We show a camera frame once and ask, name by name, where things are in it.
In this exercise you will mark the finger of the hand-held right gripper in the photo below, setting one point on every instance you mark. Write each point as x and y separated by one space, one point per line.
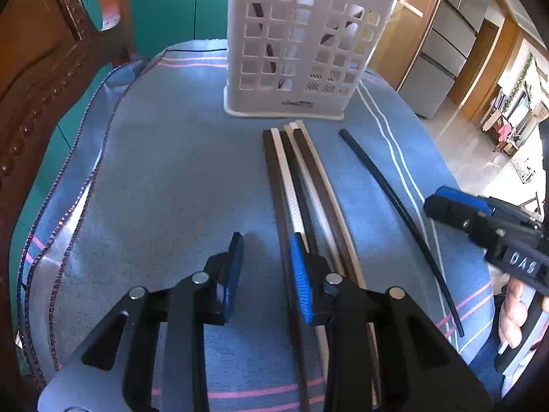
454 219
461 197

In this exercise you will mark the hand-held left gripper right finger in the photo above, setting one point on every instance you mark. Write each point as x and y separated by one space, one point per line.
300 283

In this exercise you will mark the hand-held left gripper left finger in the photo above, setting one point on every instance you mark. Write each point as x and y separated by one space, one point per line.
231 268

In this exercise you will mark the dark brown chopstick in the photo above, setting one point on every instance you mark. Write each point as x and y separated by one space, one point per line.
275 189
322 189

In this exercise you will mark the short black chopstick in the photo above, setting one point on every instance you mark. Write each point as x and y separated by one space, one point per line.
298 189

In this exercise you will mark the white chopstick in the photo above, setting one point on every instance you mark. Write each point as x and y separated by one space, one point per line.
285 180

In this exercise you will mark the long black chopstick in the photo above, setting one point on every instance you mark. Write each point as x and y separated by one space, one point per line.
363 156

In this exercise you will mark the white plastic utensil basket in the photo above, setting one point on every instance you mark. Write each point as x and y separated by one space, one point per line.
296 73

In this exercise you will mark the person's right hand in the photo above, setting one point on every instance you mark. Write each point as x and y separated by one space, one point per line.
512 313

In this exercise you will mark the clothes drying rack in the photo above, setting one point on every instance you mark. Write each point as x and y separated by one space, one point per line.
508 124

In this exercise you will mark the blue striped cloth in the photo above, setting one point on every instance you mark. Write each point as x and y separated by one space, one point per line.
171 189

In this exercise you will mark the silver refrigerator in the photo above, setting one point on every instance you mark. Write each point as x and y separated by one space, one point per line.
450 38

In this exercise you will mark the wooden framed glass door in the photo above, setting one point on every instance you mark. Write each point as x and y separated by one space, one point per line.
407 38

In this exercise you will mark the carved wooden chair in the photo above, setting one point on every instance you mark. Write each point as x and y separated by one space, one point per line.
38 73

